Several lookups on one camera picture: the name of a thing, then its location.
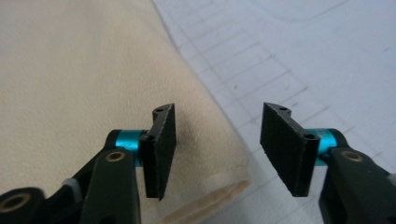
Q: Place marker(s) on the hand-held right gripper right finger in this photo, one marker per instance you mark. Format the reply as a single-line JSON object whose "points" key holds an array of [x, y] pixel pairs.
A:
{"points": [[295, 149]]}

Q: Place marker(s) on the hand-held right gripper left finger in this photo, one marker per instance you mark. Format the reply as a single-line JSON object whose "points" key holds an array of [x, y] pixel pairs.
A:
{"points": [[124, 180]]}

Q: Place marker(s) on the cream fluffy towel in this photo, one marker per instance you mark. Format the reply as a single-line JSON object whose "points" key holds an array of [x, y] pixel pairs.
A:
{"points": [[77, 77]]}

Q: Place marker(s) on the white grid mat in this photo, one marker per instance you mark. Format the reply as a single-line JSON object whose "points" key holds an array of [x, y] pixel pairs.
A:
{"points": [[295, 46]]}

